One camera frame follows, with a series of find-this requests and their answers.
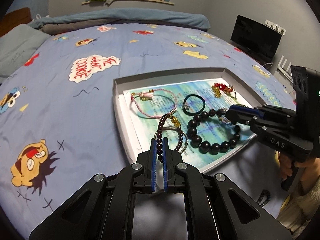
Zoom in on white wall power strip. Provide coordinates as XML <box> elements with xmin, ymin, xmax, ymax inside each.
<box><xmin>265</xmin><ymin>20</ymin><xmax>286</xmax><ymax>36</ymax></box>

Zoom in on wooden window shelf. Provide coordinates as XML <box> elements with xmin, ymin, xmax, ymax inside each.
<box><xmin>81</xmin><ymin>0</ymin><xmax>175</xmax><ymax>6</ymax></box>

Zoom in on grey shallow cardboard tray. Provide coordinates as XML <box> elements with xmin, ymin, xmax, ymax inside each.
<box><xmin>113</xmin><ymin>68</ymin><xmax>263</xmax><ymax>172</ymax></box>

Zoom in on grey blue pillow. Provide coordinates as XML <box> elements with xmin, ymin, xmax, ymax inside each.
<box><xmin>0</xmin><ymin>24</ymin><xmax>50</xmax><ymax>83</ymax></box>

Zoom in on blue green printed paper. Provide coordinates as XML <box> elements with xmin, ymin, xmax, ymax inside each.
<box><xmin>119</xmin><ymin>78</ymin><xmax>254</xmax><ymax>172</ymax></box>

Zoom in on thin silver bangle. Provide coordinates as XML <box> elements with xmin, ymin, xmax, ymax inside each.
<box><xmin>163</xmin><ymin>126</ymin><xmax>189</xmax><ymax>154</ymax></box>

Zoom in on teal folded blanket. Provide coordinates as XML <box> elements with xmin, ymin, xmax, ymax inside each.
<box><xmin>28</xmin><ymin>8</ymin><xmax>210</xmax><ymax>35</ymax></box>

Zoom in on black flat monitor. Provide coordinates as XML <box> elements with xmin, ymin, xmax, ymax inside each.
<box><xmin>231</xmin><ymin>15</ymin><xmax>282</xmax><ymax>63</ymax></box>

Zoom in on dark small bead bracelet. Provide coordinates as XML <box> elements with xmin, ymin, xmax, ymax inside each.
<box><xmin>156</xmin><ymin>113</ymin><xmax>183</xmax><ymax>163</ymax></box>

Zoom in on white wifi router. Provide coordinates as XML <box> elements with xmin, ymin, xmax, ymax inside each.
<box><xmin>277</xmin><ymin>55</ymin><xmax>293</xmax><ymax>82</ymax></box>

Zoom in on pink cord bracelet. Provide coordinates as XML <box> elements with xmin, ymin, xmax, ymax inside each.
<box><xmin>130</xmin><ymin>88</ymin><xmax>178</xmax><ymax>119</ymax></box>

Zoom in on blue cartoon bed sheet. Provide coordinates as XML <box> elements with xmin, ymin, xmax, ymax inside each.
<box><xmin>1</xmin><ymin>23</ymin><xmax>295</xmax><ymax>239</ymax></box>

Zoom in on large black bead bracelet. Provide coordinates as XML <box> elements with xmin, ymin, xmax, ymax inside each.
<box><xmin>186</xmin><ymin>108</ymin><xmax>242</xmax><ymax>155</ymax></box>

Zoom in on blue beaded bracelet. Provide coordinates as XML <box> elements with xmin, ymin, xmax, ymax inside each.
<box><xmin>257</xmin><ymin>189</ymin><xmax>271</xmax><ymax>208</ymax></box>

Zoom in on wooden headboard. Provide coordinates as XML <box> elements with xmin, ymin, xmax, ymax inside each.
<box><xmin>0</xmin><ymin>7</ymin><xmax>31</xmax><ymax>37</ymax></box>

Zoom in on black hair tie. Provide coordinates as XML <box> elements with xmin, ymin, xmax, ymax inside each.
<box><xmin>182</xmin><ymin>94</ymin><xmax>206</xmax><ymax>116</ymax></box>

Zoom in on red gold flower brooch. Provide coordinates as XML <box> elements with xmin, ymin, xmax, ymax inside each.
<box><xmin>212</xmin><ymin>83</ymin><xmax>236</xmax><ymax>99</ymax></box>

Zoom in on person's right hand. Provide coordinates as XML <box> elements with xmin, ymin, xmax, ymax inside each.
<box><xmin>275</xmin><ymin>151</ymin><xmax>320</xmax><ymax>193</ymax></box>

